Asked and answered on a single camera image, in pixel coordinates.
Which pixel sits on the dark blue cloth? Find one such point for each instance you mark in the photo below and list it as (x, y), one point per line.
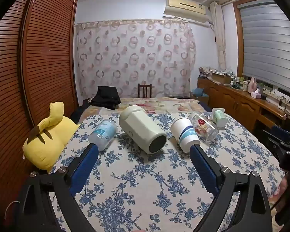
(81, 111)

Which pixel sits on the pile of black clothes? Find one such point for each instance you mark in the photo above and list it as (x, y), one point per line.
(105, 96)

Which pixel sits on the yellow plush toy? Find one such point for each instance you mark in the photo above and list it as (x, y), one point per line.
(50, 137)

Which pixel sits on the large cream insulated cup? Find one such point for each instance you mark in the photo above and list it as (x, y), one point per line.
(137, 128)

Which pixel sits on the pink yellow floral blanket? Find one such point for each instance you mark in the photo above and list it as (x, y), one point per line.
(164, 105)

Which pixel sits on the group of small bottles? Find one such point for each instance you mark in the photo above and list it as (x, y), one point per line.
(239, 82)

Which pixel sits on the blue floral bedsheet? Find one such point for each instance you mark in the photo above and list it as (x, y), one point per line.
(147, 186)

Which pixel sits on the circle patterned sheer curtain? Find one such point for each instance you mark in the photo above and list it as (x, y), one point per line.
(135, 58)

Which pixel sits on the pink bottle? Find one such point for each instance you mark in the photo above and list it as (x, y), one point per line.
(252, 84)

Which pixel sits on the small white green mug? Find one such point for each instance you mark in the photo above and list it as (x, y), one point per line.
(218, 118)

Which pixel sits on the pile of papers and clutter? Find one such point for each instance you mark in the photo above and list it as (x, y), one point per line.
(212, 71)

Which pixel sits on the cream tied window curtain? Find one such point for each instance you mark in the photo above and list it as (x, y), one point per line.
(220, 33)

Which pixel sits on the white paper cup blue stripes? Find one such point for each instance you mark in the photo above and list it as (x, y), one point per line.
(183, 133)

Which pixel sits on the pink tissue box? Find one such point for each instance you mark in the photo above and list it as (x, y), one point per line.
(255, 94)

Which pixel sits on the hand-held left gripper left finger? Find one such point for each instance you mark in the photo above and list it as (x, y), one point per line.
(85, 168)

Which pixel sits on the grey window blind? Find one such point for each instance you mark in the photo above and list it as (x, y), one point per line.
(270, 43)

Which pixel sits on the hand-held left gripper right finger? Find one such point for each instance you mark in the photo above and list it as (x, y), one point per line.
(205, 169)

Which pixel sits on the dark wooden chair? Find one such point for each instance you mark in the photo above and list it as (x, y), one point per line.
(145, 90)

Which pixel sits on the glass cup red flower print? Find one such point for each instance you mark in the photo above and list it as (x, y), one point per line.
(204, 125)

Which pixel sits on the clear plastic bottle blue label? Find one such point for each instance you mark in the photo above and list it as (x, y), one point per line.
(104, 131)

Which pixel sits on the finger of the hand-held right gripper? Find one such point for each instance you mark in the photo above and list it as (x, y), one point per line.
(281, 137)

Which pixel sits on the cardboard box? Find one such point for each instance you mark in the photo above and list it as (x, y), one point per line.
(221, 78)

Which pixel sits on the brown louvered wooden wardrobe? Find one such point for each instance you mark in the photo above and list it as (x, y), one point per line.
(38, 65)

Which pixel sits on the wall air conditioner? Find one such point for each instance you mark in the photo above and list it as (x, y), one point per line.
(185, 7)

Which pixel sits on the blue bag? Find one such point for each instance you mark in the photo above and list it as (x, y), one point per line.
(200, 94)

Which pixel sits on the long wooden cabinet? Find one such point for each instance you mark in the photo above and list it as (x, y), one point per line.
(234, 104)

